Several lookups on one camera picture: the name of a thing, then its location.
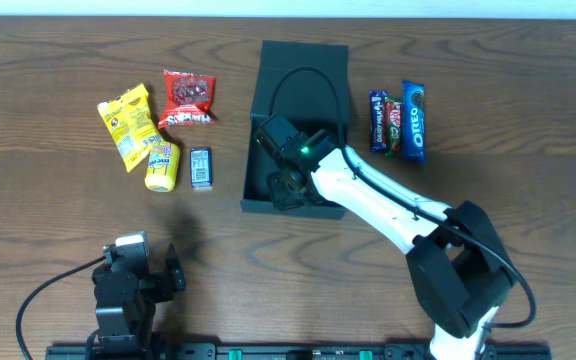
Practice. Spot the red snack packet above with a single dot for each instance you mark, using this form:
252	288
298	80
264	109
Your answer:
189	99

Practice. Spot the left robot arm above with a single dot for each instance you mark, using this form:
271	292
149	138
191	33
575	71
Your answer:
125	328

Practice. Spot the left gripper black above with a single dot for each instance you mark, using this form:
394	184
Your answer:
160	284

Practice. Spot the blue oreo pack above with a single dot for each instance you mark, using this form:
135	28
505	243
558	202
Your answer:
413	121

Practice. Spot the yellow candy bag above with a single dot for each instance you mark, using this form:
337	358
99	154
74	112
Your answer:
128	120

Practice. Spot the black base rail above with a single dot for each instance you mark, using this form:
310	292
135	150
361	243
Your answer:
396	351

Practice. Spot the dairy milk chocolate bar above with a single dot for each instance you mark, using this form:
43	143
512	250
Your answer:
378	138

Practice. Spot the kitkat milo bar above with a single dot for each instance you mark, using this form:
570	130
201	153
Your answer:
393	116

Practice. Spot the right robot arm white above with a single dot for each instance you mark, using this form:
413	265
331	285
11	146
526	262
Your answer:
460	270

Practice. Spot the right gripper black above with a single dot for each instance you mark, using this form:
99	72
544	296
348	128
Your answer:
285	182

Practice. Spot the yellow mentos bottle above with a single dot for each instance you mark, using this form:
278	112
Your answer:
162	167

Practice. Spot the black gift box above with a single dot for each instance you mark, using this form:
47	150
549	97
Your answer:
307	101

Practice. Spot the small dark blue gum pack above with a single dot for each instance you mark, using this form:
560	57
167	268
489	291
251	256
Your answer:
201	168

